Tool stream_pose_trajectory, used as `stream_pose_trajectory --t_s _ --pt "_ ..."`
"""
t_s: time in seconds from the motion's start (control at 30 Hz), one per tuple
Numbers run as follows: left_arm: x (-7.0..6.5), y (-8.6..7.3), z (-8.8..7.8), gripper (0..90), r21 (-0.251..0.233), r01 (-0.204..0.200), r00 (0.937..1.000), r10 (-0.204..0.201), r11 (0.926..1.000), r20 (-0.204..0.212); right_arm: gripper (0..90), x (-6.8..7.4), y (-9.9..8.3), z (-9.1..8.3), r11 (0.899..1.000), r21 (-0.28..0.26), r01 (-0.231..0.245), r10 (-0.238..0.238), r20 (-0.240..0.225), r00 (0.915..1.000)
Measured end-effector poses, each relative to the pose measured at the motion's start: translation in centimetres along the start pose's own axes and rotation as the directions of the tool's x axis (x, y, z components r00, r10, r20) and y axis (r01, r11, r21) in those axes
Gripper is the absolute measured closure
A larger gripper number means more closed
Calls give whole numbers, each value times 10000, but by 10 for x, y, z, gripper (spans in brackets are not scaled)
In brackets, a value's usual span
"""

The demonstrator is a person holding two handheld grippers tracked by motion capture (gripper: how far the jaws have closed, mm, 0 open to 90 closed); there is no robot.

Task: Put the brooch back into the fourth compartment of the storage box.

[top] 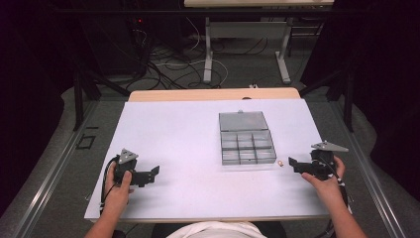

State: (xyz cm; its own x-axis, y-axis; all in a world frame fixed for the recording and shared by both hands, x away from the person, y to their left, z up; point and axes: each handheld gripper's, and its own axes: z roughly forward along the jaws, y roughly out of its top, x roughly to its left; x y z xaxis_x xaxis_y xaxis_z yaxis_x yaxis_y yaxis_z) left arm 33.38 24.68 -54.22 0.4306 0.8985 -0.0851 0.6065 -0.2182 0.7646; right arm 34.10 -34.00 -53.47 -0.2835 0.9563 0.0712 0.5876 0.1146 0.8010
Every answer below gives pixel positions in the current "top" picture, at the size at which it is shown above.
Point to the white desk with metal legs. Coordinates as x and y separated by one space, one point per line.
246 29

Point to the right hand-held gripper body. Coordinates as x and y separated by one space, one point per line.
322 161

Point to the person's white shirt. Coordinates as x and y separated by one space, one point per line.
216 231

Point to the small tan object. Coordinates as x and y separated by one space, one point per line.
281 163

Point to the black metal stand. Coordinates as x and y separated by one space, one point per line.
79 95
348 95

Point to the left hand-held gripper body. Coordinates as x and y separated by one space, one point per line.
126 156

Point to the white table mat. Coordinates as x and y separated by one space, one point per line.
198 165

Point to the clear plastic compartment box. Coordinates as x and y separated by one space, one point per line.
246 140

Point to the aluminium floor rail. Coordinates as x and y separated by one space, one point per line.
49 178
366 172

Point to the person's left hand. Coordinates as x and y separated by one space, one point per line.
118 195

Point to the person's right hand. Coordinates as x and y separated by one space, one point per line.
327 186

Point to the black power strip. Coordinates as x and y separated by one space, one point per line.
140 43

